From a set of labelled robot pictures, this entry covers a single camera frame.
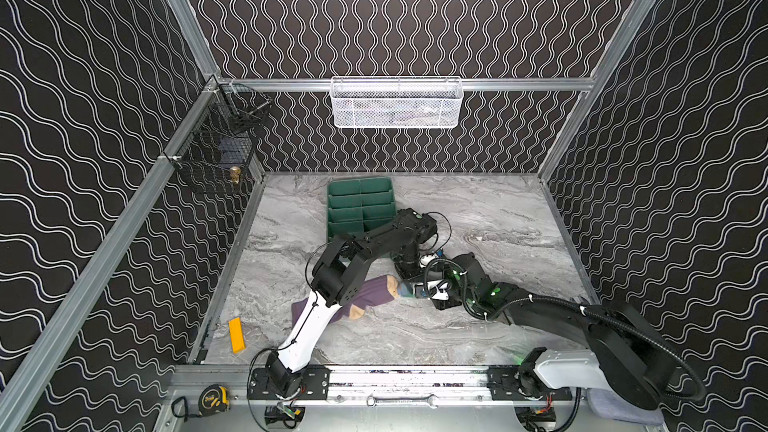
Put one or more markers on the white mesh wall basket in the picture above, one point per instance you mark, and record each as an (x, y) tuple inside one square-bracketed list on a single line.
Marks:
[(389, 102)]

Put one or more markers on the blue orange striped sock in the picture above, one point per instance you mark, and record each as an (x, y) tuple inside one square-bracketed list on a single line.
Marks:
[(412, 290)]

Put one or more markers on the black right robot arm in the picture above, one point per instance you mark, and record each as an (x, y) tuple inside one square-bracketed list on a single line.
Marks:
[(621, 353)]

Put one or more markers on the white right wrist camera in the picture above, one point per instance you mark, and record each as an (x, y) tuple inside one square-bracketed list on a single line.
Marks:
[(440, 295)]

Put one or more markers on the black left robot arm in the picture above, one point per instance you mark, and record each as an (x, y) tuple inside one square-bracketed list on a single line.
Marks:
[(337, 278)]

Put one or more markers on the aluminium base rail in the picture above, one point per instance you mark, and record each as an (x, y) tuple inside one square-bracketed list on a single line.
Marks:
[(433, 386)]

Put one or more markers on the purple striped sock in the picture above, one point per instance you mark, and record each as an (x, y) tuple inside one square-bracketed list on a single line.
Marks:
[(373, 292)]

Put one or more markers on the yellow block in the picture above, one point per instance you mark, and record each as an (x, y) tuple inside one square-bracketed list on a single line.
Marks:
[(236, 334)]

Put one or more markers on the grey cloth pad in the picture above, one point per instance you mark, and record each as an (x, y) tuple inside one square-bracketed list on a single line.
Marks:
[(608, 405)]

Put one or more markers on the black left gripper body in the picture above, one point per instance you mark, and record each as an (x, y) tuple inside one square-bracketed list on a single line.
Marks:
[(409, 263)]

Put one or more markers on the black wire wall basket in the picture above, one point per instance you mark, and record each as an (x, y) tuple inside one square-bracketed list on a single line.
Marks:
[(216, 158)]

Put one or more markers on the yellow tape measure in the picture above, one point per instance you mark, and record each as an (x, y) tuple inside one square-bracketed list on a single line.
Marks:
[(213, 400)]

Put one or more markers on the green divided plastic tray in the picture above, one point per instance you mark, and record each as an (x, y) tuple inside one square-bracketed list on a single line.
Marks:
[(358, 205)]

